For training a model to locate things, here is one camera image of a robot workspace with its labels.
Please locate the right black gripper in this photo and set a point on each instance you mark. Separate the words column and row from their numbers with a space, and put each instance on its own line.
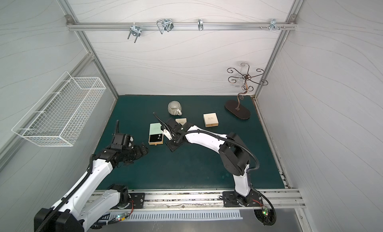
column 170, row 125

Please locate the mint green jewelry box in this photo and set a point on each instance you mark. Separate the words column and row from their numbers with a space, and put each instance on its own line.
column 154, row 132

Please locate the small cream jewelry box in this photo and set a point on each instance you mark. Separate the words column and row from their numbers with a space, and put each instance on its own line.
column 181, row 121

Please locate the large cream jewelry box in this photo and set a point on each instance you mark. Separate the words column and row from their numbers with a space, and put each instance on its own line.
column 210, row 120

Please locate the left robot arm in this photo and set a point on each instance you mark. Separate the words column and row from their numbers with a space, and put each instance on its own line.
column 71, row 213

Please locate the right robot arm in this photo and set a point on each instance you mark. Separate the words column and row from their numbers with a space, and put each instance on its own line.
column 237, row 159

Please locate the black metal jewelry stand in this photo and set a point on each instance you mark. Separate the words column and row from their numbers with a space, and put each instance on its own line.
column 243, row 76

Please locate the grey ribbed ceramic cup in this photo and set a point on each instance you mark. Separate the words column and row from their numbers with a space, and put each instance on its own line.
column 175, row 108

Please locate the dark green table mat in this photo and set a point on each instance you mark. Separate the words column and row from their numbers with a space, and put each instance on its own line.
column 191, row 166

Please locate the metal clamp hook left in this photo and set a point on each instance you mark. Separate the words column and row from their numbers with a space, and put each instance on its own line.
column 135, row 32

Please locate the metal clamp hook middle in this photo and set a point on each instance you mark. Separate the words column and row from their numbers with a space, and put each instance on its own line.
column 164, row 25

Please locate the metal clamp hook small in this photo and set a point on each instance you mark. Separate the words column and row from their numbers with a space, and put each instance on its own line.
column 200, row 24

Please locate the metal clamp hook right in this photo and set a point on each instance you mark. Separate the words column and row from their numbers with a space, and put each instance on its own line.
column 273, row 26

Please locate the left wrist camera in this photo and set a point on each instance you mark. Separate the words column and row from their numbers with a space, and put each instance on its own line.
column 121, row 141

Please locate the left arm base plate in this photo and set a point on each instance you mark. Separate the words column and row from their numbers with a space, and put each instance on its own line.
column 136, row 202

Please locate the white wire basket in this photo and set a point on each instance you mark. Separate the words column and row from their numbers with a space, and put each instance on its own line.
column 58, row 118

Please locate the aluminium front rail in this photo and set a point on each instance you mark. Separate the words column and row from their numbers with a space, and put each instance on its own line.
column 157, row 200

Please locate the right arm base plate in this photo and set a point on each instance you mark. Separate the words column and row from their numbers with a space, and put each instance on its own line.
column 233, row 199

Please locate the white slotted cable duct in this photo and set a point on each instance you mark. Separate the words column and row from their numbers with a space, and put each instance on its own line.
column 197, row 215

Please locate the aluminium crossbar rail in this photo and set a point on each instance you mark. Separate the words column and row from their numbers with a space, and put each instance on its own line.
column 178, row 26

